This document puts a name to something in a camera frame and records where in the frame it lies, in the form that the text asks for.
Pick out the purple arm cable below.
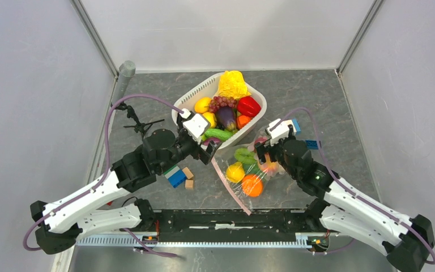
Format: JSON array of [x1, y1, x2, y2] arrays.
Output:
[[22, 93, 185, 259], [270, 107, 435, 265]]

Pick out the clear zip top bag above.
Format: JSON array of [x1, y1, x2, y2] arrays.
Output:
[[211, 127, 285, 215]]

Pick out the red pomegranate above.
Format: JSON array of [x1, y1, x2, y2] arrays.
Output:
[[253, 137, 268, 149]]

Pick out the grey microphone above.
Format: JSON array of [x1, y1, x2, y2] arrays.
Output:
[[110, 60, 136, 106]]

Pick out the dark purple eggplant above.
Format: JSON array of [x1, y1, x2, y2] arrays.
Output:
[[215, 107, 237, 130]]

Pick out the red bell pepper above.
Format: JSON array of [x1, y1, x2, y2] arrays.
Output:
[[237, 96, 262, 117]]

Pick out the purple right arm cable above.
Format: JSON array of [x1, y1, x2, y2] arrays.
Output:
[[270, 107, 435, 265]]

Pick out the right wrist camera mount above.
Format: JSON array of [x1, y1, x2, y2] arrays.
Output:
[[265, 118, 296, 146]]

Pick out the white and blue block stack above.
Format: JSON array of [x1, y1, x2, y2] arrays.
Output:
[[291, 118, 301, 135]]

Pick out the green cucumber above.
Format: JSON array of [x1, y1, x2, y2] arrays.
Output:
[[204, 128, 234, 142]]

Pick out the green bell pepper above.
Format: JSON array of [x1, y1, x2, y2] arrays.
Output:
[[234, 148, 257, 164]]

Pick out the small orange pepper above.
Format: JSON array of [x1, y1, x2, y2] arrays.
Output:
[[236, 115, 252, 130]]

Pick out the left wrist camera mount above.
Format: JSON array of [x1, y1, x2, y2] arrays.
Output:
[[178, 109, 211, 144]]

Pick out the blue striped block stack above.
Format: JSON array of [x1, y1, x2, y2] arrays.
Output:
[[164, 165, 187, 188]]

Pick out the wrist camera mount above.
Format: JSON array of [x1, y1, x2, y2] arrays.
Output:
[[178, 109, 211, 144], [265, 118, 296, 146]]

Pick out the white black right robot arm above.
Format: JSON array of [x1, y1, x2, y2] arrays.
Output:
[[254, 137, 435, 271]]

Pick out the yellow lemon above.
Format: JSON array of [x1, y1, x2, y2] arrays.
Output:
[[225, 161, 246, 184]]

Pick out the aluminium frame rail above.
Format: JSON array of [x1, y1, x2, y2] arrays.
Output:
[[50, 209, 398, 272]]

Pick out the blue lego brick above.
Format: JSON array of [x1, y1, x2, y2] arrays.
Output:
[[305, 140, 322, 150]]

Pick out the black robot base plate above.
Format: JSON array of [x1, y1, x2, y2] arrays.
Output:
[[131, 209, 326, 243]]

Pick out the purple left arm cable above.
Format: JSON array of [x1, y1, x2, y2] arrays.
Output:
[[22, 93, 185, 259]]

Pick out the yellow pink peach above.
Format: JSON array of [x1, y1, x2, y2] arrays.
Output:
[[258, 154, 280, 176]]

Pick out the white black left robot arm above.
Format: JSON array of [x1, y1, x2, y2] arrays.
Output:
[[30, 129, 221, 254]]

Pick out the orange fruit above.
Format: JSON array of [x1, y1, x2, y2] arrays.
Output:
[[241, 174, 263, 197]]

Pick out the purple grapes bunch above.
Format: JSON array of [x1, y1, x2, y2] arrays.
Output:
[[208, 96, 237, 113]]

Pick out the tan wooden block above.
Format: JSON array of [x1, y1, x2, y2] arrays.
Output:
[[182, 167, 194, 180], [185, 180, 194, 190]]

